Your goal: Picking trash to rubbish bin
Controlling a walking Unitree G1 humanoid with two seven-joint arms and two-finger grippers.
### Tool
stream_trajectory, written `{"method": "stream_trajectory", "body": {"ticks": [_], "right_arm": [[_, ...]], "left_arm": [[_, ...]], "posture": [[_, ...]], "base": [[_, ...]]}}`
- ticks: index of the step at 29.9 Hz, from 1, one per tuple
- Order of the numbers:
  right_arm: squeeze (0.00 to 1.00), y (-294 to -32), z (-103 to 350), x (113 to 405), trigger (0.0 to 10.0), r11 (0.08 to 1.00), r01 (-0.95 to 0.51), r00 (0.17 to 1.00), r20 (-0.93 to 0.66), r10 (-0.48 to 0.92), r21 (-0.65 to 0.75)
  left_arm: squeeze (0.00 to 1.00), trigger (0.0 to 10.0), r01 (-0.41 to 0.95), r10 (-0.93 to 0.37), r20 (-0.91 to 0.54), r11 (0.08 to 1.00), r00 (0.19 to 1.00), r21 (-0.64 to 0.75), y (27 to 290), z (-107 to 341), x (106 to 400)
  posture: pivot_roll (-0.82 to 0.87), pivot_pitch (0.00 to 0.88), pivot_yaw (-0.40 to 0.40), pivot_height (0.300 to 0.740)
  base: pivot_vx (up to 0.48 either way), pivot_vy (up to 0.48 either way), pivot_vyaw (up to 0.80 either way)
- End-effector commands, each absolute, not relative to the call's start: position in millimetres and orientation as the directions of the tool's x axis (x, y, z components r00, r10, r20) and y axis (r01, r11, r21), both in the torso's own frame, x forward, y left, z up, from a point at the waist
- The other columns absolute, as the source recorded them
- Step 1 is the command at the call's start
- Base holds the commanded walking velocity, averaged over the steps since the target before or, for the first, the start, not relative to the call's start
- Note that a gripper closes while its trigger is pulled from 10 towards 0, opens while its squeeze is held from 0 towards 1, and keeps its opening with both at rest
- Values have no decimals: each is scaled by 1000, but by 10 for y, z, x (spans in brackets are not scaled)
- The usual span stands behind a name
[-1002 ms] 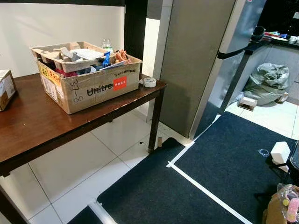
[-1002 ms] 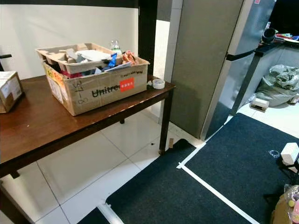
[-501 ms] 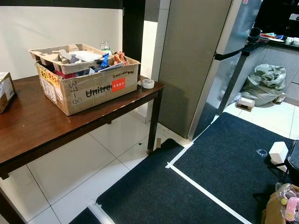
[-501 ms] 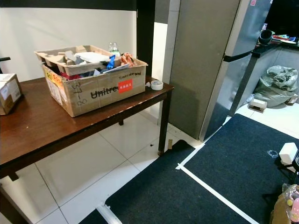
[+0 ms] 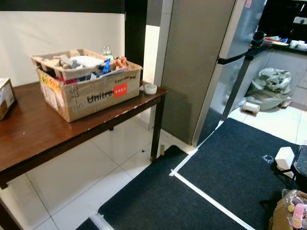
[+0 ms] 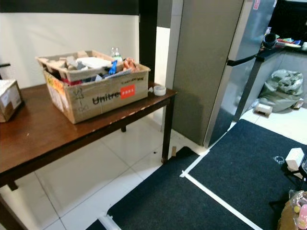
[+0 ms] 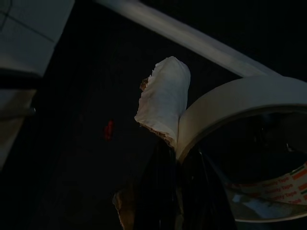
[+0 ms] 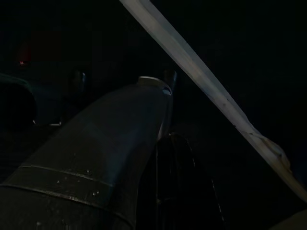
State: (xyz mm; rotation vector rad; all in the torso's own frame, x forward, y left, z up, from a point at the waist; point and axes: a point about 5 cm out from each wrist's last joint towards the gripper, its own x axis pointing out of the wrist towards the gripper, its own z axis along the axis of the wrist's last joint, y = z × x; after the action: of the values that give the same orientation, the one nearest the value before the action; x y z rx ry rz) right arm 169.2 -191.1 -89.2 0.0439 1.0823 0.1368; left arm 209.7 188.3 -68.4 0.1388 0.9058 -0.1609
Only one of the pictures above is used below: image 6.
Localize brown bag of trash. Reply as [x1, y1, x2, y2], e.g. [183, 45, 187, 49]
[278, 190, 307, 230]

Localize grey rubbish bag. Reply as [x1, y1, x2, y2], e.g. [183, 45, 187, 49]
[258, 69, 304, 113]

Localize black pot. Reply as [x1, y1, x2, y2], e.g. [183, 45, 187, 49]
[263, 33, 279, 49]

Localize black wall pillar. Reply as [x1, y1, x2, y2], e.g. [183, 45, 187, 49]
[138, 0, 159, 82]

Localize silver fridge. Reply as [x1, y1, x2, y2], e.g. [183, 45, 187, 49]
[172, 0, 278, 148]

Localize clear water bottle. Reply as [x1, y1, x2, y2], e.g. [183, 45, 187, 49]
[110, 47, 122, 62]

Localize white floor tape strip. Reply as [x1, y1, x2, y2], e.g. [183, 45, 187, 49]
[180, 149, 264, 230]

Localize grey kitchen counter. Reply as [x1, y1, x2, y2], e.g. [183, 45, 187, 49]
[252, 41, 307, 111]

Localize large Unitree cardboard box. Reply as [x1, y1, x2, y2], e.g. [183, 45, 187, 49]
[36, 49, 151, 124]

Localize dark brown wooden table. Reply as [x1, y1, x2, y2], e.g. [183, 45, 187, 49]
[0, 82, 177, 230]

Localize small labelled cardboard box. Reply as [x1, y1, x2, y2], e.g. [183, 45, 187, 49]
[0, 79, 23, 123]

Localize white tape roll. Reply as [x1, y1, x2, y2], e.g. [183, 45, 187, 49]
[153, 85, 167, 96]

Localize dark grey floor mat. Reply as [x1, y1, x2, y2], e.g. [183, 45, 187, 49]
[86, 146, 257, 230]
[187, 119, 307, 230]

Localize small white floor box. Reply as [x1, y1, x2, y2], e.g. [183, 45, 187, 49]
[253, 103, 273, 116]

